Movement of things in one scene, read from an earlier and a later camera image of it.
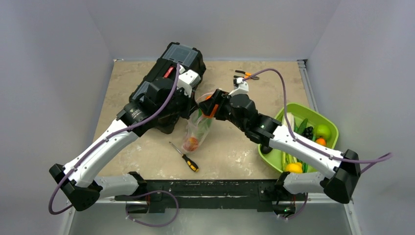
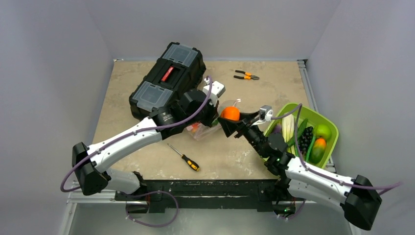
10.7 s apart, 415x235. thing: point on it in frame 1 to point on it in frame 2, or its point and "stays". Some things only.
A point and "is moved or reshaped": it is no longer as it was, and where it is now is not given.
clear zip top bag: (198, 126) is moved or reshaped
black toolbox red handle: (188, 58) stays
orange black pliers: (247, 75) stays
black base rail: (177, 196) stays
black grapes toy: (308, 132) stays
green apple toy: (322, 130) stays
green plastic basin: (315, 116) stays
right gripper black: (213, 104) to (236, 127)
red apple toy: (191, 144) to (194, 127)
